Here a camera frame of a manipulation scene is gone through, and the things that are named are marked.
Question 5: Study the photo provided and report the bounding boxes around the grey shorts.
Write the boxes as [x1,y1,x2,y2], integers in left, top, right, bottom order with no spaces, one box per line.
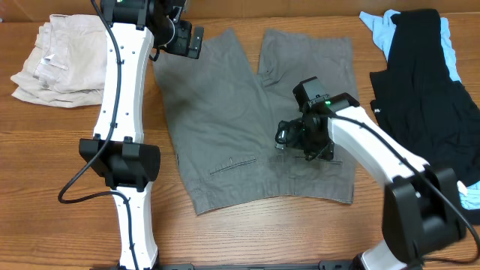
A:
[153,29,358,215]

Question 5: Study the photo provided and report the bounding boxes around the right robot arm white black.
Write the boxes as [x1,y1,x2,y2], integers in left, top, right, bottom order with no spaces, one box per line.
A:
[275,77,466,269]

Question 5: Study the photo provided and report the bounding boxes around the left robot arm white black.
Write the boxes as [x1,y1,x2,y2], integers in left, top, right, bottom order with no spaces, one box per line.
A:
[79,0,204,269]

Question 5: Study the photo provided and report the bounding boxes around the folded beige shorts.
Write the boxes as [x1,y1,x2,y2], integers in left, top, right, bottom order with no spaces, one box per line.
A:
[10,14,107,108]

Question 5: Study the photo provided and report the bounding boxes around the black garment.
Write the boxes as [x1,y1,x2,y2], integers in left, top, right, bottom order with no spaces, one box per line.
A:
[369,8,480,226]

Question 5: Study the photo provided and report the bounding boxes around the light blue garment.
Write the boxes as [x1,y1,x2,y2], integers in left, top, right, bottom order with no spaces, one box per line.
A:
[359,9,479,210]

